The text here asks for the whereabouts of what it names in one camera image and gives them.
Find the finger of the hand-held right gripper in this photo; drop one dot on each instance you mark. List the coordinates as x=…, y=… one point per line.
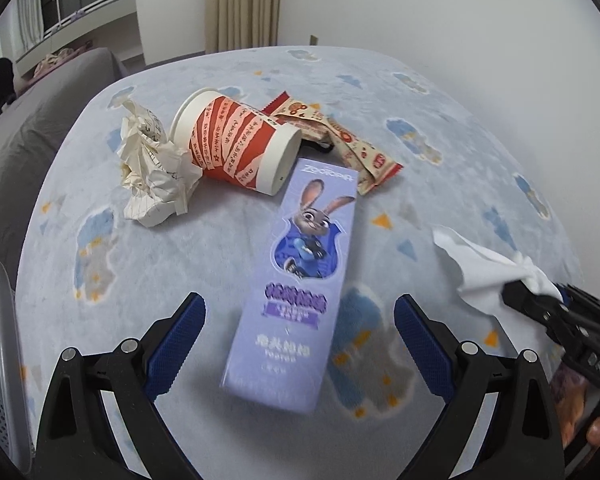
x=590, y=305
x=525, y=300

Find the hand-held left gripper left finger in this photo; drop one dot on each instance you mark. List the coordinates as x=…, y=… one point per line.
x=177, y=345

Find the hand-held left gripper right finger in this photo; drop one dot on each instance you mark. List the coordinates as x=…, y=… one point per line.
x=425, y=345

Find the white tissue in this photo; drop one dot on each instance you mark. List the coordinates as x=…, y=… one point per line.
x=475, y=270

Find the purple rabbit print box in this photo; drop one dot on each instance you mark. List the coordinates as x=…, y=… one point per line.
x=290, y=310

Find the white paper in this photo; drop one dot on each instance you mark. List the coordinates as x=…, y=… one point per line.
x=150, y=175

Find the grey perforated basket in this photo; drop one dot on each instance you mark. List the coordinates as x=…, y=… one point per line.
x=0, y=360

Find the long beige snack wrapper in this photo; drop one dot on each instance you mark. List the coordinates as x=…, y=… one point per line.
x=370, y=160

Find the red white paper cup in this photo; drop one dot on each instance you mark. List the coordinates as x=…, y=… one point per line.
x=230, y=145

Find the short beige snack wrapper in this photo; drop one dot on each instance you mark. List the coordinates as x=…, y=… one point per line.
x=300, y=112

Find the person's right forearm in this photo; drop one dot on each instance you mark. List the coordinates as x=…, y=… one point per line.
x=572, y=395

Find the person's right hand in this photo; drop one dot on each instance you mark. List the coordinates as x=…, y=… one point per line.
x=597, y=430

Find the light blue printed blanket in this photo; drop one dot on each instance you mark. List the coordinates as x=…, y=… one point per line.
x=430, y=160

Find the small black object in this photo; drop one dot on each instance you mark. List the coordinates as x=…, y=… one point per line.
x=326, y=148

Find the bed with grey sheet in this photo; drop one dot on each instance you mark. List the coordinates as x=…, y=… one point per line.
x=30, y=125

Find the beige clothes pile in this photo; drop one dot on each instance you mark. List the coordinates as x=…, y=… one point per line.
x=55, y=60

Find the white window desk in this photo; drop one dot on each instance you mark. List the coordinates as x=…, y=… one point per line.
x=105, y=35

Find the wide beige curtain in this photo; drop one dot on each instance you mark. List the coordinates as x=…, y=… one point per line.
x=240, y=5

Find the white sheer curtain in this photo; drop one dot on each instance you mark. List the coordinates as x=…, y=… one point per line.
x=30, y=15

